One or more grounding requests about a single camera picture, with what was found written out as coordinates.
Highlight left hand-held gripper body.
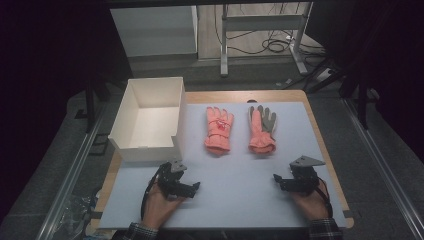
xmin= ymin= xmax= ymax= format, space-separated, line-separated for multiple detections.
xmin=155 ymin=159 xmax=188 ymax=198

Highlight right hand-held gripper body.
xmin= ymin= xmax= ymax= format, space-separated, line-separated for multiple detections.
xmin=288 ymin=155 xmax=327 ymax=195

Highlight pink glove with grey palm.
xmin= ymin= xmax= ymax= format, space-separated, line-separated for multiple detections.
xmin=247 ymin=104 xmax=278 ymax=155

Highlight white box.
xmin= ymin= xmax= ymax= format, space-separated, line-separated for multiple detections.
xmin=107 ymin=76 xmax=187 ymax=163

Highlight pink glove with red print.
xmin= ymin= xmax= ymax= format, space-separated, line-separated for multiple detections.
xmin=203 ymin=106 xmax=235 ymax=156

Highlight person's left hand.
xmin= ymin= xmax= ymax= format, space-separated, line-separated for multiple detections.
xmin=141 ymin=182 xmax=186 ymax=231

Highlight person's right hand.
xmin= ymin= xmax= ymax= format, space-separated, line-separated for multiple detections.
xmin=289 ymin=187 xmax=330 ymax=222

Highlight pale blue table mat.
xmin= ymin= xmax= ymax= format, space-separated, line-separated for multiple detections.
xmin=98 ymin=101 xmax=348 ymax=231

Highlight black stand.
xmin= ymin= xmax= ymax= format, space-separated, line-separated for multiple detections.
xmin=339 ymin=64 xmax=382 ymax=131
xmin=74 ymin=77 xmax=112 ymax=135

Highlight clear plastic bag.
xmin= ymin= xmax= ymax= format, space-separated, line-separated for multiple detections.
xmin=59 ymin=193 xmax=102 ymax=240

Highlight white power strip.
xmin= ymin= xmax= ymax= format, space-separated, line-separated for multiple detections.
xmin=314 ymin=67 xmax=335 ymax=83

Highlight white cabinet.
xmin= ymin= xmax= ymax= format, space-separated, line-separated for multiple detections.
xmin=109 ymin=5 xmax=199 ymax=58

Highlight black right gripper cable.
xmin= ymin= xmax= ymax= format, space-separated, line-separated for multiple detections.
xmin=315 ymin=176 xmax=334 ymax=218

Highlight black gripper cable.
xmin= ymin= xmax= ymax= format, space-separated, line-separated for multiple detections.
xmin=315 ymin=176 xmax=334 ymax=218
xmin=140 ymin=163 xmax=168 ymax=222

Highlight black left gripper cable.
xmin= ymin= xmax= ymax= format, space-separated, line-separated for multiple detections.
xmin=140 ymin=163 xmax=168 ymax=222

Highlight aluminium rail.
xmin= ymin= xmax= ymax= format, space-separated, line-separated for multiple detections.
xmin=35 ymin=101 xmax=112 ymax=240
xmin=342 ymin=97 xmax=424 ymax=240

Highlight black floor cables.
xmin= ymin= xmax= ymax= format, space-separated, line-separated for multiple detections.
xmin=213 ymin=4 xmax=329 ymax=59

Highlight grey metal stand frame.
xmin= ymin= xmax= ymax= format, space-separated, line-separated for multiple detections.
xmin=219 ymin=2 xmax=315 ymax=78

